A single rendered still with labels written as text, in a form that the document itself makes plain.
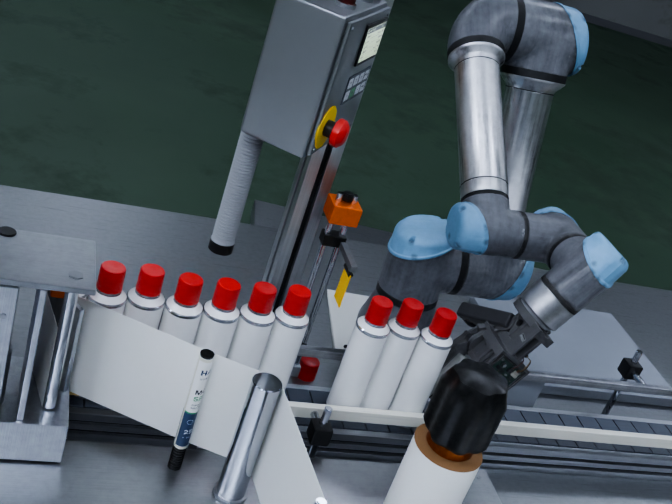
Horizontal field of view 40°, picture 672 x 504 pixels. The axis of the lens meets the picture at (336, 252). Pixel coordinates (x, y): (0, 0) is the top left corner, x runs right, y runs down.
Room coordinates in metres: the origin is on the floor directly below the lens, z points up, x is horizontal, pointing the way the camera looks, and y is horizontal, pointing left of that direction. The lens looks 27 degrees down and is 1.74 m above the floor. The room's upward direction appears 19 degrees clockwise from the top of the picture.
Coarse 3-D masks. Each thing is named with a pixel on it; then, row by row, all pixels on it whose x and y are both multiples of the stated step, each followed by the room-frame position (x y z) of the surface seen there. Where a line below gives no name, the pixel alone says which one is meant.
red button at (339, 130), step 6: (330, 120) 1.13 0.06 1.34; (342, 120) 1.12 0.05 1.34; (324, 126) 1.12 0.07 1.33; (330, 126) 1.12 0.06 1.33; (336, 126) 1.11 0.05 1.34; (342, 126) 1.11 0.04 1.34; (348, 126) 1.12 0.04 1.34; (324, 132) 1.12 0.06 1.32; (330, 132) 1.11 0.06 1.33; (336, 132) 1.10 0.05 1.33; (342, 132) 1.11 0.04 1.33; (348, 132) 1.12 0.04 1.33; (330, 138) 1.10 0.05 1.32; (336, 138) 1.10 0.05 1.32; (342, 138) 1.11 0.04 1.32; (330, 144) 1.11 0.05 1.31; (336, 144) 1.11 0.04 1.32; (342, 144) 1.12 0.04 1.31
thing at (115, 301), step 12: (108, 264) 1.02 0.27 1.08; (120, 264) 1.03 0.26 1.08; (108, 276) 1.01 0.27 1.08; (120, 276) 1.01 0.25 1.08; (96, 288) 1.02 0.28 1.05; (108, 288) 1.01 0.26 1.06; (120, 288) 1.02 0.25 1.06; (96, 300) 1.00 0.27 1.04; (108, 300) 1.00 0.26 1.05; (120, 300) 1.01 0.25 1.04; (120, 312) 1.01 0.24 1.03
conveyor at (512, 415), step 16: (80, 400) 0.99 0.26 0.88; (288, 400) 1.15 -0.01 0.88; (304, 400) 1.16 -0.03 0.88; (320, 400) 1.18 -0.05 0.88; (512, 416) 1.32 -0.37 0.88; (528, 416) 1.33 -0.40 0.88; (544, 416) 1.35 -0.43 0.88; (560, 416) 1.37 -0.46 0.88; (576, 416) 1.39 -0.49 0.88; (384, 432) 1.16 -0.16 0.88; (400, 432) 1.17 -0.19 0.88; (640, 432) 1.40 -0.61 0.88; (656, 432) 1.42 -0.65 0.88; (592, 448) 1.31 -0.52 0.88; (608, 448) 1.32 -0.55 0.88; (624, 448) 1.34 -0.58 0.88; (640, 448) 1.36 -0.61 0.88; (656, 448) 1.37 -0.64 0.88
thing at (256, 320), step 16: (256, 288) 1.09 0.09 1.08; (272, 288) 1.11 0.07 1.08; (256, 304) 1.09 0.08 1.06; (272, 304) 1.10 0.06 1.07; (240, 320) 1.08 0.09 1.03; (256, 320) 1.08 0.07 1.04; (272, 320) 1.10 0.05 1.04; (240, 336) 1.08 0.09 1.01; (256, 336) 1.08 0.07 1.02; (240, 352) 1.08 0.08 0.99; (256, 352) 1.08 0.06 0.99; (256, 368) 1.09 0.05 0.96
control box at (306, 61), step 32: (288, 0) 1.11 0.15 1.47; (320, 0) 1.13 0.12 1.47; (288, 32) 1.11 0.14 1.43; (320, 32) 1.10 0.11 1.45; (352, 32) 1.11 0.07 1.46; (288, 64) 1.10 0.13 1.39; (320, 64) 1.10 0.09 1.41; (352, 64) 1.15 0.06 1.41; (256, 96) 1.11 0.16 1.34; (288, 96) 1.10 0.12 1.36; (320, 96) 1.09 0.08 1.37; (256, 128) 1.11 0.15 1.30; (288, 128) 1.10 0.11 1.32; (320, 128) 1.10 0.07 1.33
